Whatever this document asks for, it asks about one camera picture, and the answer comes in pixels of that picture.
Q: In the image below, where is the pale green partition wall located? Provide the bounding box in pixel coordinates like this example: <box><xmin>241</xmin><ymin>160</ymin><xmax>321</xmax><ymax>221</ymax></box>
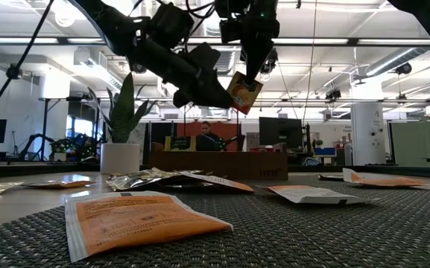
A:
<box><xmin>390</xmin><ymin>121</ymin><xmax>430</xmax><ymax>168</ymax></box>

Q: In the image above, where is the grey ceiling duct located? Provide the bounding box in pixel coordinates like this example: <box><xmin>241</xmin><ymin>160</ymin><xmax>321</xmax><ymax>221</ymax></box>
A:
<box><xmin>363</xmin><ymin>46</ymin><xmax>430</xmax><ymax>77</ymax></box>

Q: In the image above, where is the peach orange tea packet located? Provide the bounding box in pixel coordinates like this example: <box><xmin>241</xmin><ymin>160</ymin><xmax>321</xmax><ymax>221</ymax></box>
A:
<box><xmin>226</xmin><ymin>71</ymin><xmax>265</xmax><ymax>115</ymax></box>

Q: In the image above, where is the dark flat tea packet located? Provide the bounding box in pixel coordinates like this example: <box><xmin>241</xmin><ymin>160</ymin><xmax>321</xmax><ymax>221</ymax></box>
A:
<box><xmin>317</xmin><ymin>172</ymin><xmax>346</xmax><ymax>182</ymax></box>

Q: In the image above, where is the grey woven placemat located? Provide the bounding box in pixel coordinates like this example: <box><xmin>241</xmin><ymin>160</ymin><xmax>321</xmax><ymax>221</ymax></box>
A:
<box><xmin>0</xmin><ymin>177</ymin><xmax>430</xmax><ymax>268</ymax></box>

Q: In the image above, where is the person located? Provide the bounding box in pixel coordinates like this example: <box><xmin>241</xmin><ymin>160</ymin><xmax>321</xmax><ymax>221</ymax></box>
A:
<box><xmin>195</xmin><ymin>121</ymin><xmax>225</xmax><ymax>152</ymax></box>

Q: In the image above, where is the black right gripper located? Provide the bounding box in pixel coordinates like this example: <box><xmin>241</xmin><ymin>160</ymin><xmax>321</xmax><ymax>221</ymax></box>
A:
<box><xmin>240</xmin><ymin>16</ymin><xmax>281</xmax><ymax>83</ymax></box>

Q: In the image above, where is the orange wall panel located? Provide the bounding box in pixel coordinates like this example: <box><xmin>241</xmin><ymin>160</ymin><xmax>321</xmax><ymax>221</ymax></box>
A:
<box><xmin>176</xmin><ymin>121</ymin><xmax>242</xmax><ymax>152</ymax></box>

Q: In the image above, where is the orange white tea packet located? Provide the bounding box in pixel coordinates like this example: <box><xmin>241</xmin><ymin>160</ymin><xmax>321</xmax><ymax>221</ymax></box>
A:
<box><xmin>64</xmin><ymin>190</ymin><xmax>234</xmax><ymax>263</ymax></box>
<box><xmin>261</xmin><ymin>184</ymin><xmax>368</xmax><ymax>205</ymax></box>
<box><xmin>341</xmin><ymin>167</ymin><xmax>428</xmax><ymax>187</ymax></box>
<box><xmin>177</xmin><ymin>169</ymin><xmax>256</xmax><ymax>194</ymax></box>

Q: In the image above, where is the flat orange tea packet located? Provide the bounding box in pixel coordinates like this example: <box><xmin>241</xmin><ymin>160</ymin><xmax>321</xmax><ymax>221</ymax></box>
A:
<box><xmin>22</xmin><ymin>179</ymin><xmax>96</xmax><ymax>188</ymax></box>

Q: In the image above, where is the brown wooden tea organizer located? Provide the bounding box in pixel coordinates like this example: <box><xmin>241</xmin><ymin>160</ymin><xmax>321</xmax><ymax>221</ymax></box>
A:
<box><xmin>150</xmin><ymin>141</ymin><xmax>289</xmax><ymax>181</ymax></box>

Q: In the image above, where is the black table edge rail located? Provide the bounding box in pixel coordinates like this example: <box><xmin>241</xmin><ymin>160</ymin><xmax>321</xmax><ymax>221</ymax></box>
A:
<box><xmin>0</xmin><ymin>160</ymin><xmax>430</xmax><ymax>179</ymax></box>

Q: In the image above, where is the black metal stand frame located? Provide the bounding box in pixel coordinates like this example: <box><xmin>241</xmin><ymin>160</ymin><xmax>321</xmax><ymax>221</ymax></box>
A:
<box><xmin>37</xmin><ymin>95</ymin><xmax>107</xmax><ymax>162</ymax></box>

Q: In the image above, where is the silver foil tea packet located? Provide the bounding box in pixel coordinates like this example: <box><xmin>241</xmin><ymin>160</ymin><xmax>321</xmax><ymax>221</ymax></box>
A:
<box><xmin>105</xmin><ymin>166</ymin><xmax>180</xmax><ymax>191</ymax></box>

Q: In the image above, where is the green snake plant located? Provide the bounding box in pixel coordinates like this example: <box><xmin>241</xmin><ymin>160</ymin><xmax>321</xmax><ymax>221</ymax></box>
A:
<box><xmin>86</xmin><ymin>71</ymin><xmax>159</xmax><ymax>144</ymax></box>

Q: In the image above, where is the black overhead frame bar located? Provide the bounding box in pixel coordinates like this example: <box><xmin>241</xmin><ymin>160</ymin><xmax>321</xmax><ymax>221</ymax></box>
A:
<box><xmin>0</xmin><ymin>36</ymin><xmax>430</xmax><ymax>47</ymax></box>

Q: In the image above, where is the white round column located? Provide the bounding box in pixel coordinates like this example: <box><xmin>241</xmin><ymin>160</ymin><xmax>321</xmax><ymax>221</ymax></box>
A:
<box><xmin>350</xmin><ymin>101</ymin><xmax>387</xmax><ymax>166</ymax></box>

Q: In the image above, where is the lemon lime tea packet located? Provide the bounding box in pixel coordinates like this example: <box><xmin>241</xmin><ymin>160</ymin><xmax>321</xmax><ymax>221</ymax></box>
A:
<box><xmin>163</xmin><ymin>135</ymin><xmax>192</xmax><ymax>153</ymax></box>

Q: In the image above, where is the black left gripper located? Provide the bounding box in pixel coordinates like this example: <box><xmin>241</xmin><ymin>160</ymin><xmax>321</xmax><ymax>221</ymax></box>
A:
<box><xmin>127</xmin><ymin>36</ymin><xmax>234</xmax><ymax>109</ymax></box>

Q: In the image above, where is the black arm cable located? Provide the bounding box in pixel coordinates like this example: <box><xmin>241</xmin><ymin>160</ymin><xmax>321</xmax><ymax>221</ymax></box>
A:
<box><xmin>0</xmin><ymin>0</ymin><xmax>55</xmax><ymax>130</ymax></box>

